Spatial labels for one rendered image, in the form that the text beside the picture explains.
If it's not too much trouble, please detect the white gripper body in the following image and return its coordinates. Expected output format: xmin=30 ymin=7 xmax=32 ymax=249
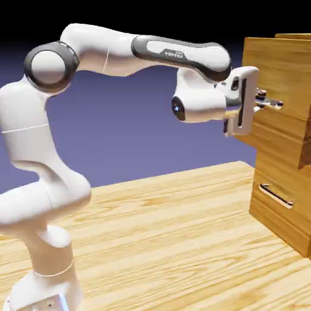
xmin=223 ymin=66 xmax=260 ymax=137

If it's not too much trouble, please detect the silver curved drawer handle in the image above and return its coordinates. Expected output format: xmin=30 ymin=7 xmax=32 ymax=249
xmin=263 ymin=95 xmax=284 ymax=111

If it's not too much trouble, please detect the large wooden drawer front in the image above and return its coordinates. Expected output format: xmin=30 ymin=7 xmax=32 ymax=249
xmin=234 ymin=36 xmax=311 ymax=170

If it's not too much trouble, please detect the light wooden cabinet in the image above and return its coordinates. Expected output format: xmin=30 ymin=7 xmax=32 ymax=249
xmin=234 ymin=32 xmax=311 ymax=259

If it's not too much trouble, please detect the small wooden drawer front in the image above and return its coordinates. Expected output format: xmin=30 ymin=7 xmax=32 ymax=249
xmin=248 ymin=166 xmax=311 ymax=259

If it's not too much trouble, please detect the silver straight drawer handle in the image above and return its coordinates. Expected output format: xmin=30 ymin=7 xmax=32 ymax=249
xmin=258 ymin=183 xmax=295 ymax=210

